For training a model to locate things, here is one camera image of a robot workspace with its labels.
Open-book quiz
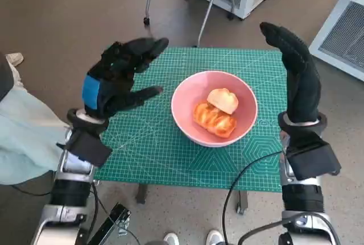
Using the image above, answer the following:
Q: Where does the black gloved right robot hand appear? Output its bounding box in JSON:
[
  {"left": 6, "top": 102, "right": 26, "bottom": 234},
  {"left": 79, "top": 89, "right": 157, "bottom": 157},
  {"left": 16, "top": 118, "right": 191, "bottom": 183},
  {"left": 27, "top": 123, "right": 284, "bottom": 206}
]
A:
[{"left": 259, "top": 22, "right": 322, "bottom": 124}]

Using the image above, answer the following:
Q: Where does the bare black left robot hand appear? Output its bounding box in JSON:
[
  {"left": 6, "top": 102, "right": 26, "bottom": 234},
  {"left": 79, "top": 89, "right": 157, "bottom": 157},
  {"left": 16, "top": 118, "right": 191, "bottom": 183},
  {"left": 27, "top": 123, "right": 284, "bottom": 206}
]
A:
[{"left": 81, "top": 37, "right": 170, "bottom": 121}]

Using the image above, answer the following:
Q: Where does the pink bowl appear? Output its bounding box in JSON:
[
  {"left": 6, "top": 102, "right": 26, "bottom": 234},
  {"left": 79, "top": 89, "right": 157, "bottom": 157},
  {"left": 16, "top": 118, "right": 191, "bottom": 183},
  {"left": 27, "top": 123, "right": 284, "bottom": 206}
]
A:
[{"left": 170, "top": 70, "right": 259, "bottom": 148}]

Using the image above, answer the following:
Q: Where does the pale round toy bread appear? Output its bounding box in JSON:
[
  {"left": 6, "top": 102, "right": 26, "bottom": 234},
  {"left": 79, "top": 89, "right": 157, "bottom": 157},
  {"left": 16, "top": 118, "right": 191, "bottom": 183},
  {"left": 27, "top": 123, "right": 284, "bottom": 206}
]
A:
[{"left": 206, "top": 88, "right": 239, "bottom": 115}]

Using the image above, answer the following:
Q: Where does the orange twisted toy bread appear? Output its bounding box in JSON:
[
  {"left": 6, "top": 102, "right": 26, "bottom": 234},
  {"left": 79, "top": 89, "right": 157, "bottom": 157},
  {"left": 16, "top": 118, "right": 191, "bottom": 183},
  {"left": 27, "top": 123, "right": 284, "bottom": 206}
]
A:
[{"left": 193, "top": 101, "right": 238, "bottom": 138}]

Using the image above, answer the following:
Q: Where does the white cabinet with grille panel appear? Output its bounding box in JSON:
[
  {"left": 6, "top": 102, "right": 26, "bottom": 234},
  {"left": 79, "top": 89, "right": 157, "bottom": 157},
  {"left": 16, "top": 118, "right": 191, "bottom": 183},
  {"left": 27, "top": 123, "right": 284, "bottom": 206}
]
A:
[{"left": 308, "top": 0, "right": 364, "bottom": 82}]

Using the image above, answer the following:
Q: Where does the green cutting mat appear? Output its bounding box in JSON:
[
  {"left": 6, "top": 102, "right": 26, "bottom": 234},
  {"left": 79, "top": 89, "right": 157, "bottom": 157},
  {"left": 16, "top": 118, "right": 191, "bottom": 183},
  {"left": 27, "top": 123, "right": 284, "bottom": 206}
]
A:
[{"left": 93, "top": 47, "right": 287, "bottom": 193}]

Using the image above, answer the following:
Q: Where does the white shoe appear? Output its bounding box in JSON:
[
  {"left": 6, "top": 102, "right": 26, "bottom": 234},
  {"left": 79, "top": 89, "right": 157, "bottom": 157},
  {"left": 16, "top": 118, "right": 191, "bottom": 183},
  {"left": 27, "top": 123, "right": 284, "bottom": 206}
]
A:
[
  {"left": 163, "top": 232, "right": 180, "bottom": 245},
  {"left": 206, "top": 229, "right": 222, "bottom": 245}
]

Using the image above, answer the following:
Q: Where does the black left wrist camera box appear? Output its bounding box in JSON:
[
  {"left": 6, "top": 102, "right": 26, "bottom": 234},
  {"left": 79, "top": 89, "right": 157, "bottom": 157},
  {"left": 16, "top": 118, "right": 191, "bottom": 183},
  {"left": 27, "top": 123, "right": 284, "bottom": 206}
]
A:
[{"left": 56, "top": 131, "right": 113, "bottom": 168}]

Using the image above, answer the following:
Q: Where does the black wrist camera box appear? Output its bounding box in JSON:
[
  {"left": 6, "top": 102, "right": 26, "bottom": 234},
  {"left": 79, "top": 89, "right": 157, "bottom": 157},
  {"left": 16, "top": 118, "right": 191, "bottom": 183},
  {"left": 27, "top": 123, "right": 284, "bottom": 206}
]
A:
[
  {"left": 285, "top": 138, "right": 342, "bottom": 181},
  {"left": 56, "top": 131, "right": 113, "bottom": 168}
]

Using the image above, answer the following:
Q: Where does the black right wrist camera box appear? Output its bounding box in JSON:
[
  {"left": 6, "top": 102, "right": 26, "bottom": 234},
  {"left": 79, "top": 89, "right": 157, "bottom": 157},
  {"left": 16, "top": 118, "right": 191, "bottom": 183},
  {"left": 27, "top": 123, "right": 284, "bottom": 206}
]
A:
[{"left": 285, "top": 138, "right": 342, "bottom": 181}]

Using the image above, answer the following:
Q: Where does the small table frame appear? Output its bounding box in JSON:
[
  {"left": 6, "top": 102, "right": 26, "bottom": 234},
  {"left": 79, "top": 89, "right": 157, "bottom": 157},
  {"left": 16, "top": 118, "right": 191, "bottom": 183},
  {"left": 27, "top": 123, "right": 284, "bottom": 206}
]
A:
[{"left": 93, "top": 179, "right": 247, "bottom": 215}]

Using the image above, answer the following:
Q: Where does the black metal stand frame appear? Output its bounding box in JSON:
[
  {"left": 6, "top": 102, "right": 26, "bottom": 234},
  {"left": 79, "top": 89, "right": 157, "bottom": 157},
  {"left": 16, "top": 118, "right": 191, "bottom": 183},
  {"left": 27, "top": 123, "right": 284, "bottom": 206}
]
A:
[{"left": 88, "top": 202, "right": 132, "bottom": 245}]

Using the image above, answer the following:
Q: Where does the long black right arm cable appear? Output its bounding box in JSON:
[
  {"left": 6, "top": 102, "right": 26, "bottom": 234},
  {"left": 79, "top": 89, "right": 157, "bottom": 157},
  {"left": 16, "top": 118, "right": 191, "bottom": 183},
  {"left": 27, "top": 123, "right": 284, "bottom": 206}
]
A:
[{"left": 222, "top": 151, "right": 285, "bottom": 245}]

